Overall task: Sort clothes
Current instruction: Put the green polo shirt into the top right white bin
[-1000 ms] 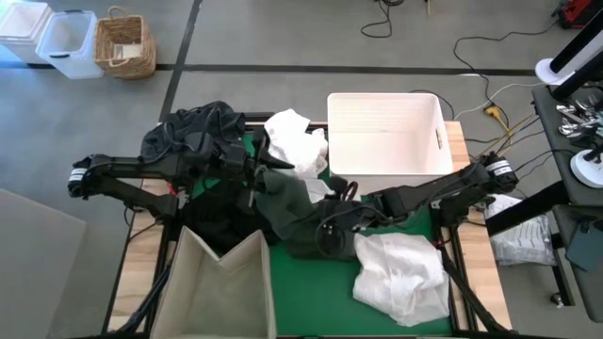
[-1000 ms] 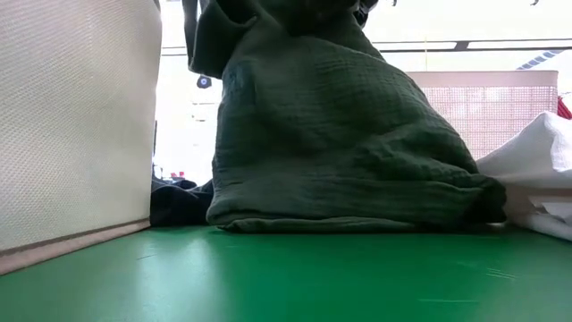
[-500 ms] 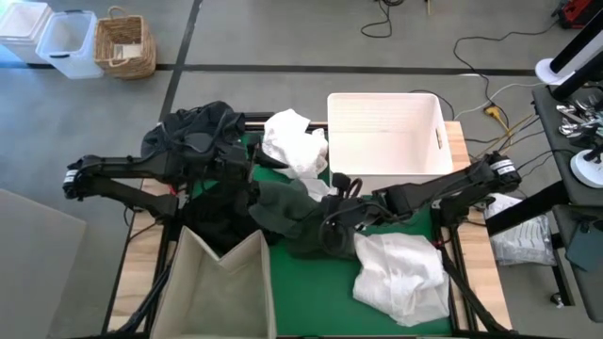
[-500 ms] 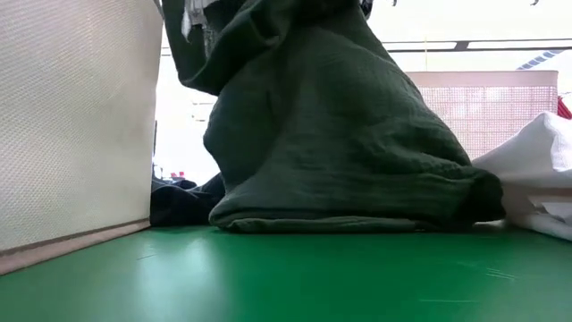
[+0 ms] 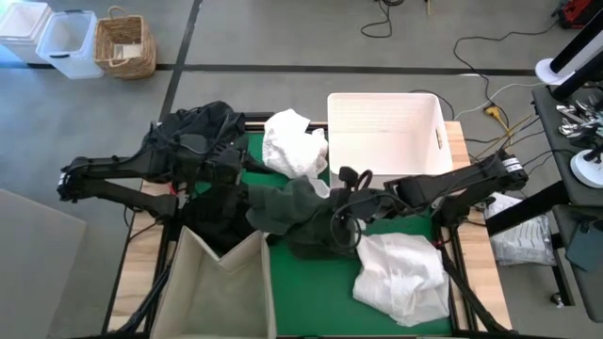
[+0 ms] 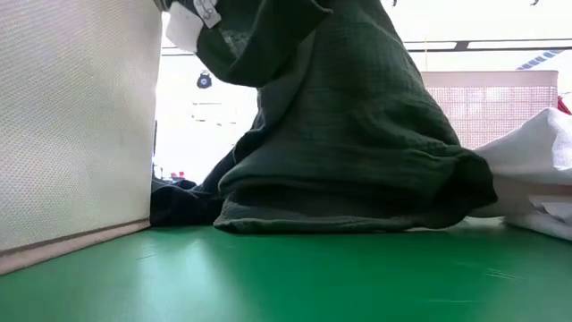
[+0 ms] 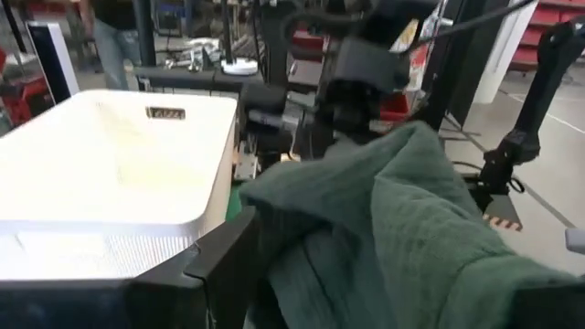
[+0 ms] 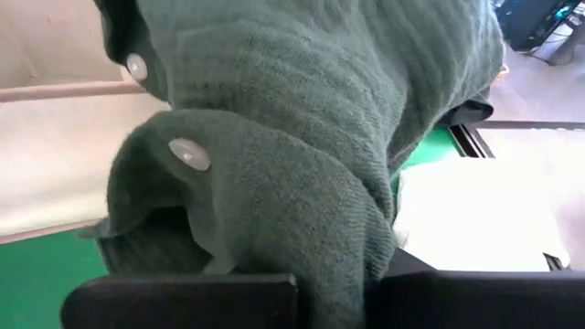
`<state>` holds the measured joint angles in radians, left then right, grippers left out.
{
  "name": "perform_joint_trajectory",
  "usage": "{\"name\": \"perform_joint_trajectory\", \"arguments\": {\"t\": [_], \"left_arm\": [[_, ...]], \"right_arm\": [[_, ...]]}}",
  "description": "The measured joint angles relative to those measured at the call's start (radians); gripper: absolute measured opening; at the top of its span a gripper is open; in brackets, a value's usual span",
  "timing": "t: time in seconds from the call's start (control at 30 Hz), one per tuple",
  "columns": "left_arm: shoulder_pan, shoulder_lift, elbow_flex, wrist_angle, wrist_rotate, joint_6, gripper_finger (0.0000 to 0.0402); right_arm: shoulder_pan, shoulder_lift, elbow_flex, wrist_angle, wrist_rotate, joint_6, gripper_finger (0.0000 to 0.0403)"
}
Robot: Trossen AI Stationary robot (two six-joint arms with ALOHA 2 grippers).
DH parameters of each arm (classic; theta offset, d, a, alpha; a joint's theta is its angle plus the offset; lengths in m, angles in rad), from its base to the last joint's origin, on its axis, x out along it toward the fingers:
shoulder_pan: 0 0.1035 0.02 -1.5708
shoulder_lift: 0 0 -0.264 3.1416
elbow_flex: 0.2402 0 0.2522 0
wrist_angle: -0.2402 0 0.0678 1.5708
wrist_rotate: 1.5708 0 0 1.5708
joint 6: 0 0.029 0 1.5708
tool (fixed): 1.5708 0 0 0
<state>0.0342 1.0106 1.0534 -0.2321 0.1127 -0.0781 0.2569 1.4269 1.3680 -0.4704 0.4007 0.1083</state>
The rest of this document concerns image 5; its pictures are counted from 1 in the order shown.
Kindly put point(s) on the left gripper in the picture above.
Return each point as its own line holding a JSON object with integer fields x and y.
{"x": 228, "y": 162}

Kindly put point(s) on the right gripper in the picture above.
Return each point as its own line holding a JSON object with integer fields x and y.
{"x": 365, "y": 205}

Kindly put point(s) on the white textured towel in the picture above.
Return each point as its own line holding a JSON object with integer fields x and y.
{"x": 292, "y": 146}

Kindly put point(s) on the small white cloth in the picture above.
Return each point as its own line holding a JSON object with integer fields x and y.
{"x": 321, "y": 187}

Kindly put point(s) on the dark green garment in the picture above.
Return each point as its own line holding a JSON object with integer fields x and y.
{"x": 287, "y": 207}

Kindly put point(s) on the black garment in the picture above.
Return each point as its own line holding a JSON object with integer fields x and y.
{"x": 216, "y": 221}

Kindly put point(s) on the dark grey bulky jacket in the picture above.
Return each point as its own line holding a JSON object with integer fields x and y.
{"x": 188, "y": 122}

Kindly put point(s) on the white shirt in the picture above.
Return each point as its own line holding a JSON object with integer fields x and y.
{"x": 400, "y": 278}

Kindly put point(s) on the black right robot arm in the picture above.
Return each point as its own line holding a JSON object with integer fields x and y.
{"x": 471, "y": 176}

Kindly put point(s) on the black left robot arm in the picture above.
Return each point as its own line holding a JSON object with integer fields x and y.
{"x": 108, "y": 167}

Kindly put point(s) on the black ribbed bar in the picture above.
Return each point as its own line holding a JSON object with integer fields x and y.
{"x": 259, "y": 117}

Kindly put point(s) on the white perforated plastic basket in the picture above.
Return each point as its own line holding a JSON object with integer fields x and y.
{"x": 386, "y": 136}

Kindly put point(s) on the red clamp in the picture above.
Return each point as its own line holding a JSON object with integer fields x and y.
{"x": 437, "y": 243}

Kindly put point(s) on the green table mat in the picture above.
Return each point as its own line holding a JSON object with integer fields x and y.
{"x": 311, "y": 292}

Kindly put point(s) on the beige fabric storage bin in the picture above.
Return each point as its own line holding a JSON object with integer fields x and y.
{"x": 212, "y": 292}

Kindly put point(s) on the yellow power plug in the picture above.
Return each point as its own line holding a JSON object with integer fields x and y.
{"x": 493, "y": 112}

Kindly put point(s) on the clear plastic bag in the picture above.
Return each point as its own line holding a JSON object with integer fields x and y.
{"x": 523, "y": 242}

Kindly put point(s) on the wicker basket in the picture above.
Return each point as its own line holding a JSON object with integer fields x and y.
{"x": 125, "y": 47}

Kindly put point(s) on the black side table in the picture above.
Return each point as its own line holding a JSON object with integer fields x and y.
{"x": 549, "y": 127}

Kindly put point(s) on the black caster wheel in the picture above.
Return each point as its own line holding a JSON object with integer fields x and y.
{"x": 557, "y": 299}

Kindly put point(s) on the silver metal parts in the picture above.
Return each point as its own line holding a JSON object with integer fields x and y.
{"x": 567, "y": 127}

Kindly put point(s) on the clear plastic storage bin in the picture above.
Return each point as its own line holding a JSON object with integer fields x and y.
{"x": 70, "y": 44}

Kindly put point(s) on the white round base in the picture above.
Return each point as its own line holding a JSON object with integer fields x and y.
{"x": 586, "y": 174}

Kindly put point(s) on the dark teal case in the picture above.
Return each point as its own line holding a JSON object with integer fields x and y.
{"x": 586, "y": 249}

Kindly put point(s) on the white base pole stand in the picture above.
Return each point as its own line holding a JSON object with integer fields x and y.
{"x": 549, "y": 70}

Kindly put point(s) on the black pole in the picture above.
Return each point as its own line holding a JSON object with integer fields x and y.
{"x": 575, "y": 77}

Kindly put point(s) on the grey box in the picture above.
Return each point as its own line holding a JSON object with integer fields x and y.
{"x": 33, "y": 273}

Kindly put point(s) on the white plastic storage bin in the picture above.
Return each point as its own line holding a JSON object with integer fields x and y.
{"x": 21, "y": 28}

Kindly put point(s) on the red toolbox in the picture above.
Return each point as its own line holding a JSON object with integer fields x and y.
{"x": 581, "y": 11}

